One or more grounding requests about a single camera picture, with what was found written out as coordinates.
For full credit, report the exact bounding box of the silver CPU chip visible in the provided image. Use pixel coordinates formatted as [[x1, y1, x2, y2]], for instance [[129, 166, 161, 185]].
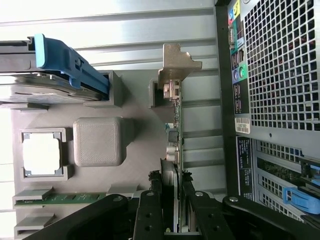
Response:
[[22, 131, 63, 176]]

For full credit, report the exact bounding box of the green RAM stick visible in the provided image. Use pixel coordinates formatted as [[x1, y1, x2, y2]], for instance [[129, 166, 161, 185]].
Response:
[[13, 191, 108, 208]]

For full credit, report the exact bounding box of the silver hard disk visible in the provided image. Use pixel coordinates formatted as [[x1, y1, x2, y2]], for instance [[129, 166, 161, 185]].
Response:
[[0, 71, 103, 104]]

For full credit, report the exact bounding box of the grey plastic parts rack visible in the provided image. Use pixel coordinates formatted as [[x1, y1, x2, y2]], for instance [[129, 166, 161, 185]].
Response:
[[11, 70, 185, 238]]

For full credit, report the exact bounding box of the open black PC case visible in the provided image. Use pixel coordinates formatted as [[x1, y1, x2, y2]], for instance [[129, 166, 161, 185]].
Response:
[[213, 0, 320, 226]]

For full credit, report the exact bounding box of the hard drive in blue caddy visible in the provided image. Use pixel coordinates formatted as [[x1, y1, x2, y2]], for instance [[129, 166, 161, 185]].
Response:
[[0, 33, 111, 98]]

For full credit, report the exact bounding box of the blue card retention latch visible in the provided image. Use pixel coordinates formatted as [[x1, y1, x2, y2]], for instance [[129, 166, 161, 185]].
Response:
[[283, 187, 318, 215]]

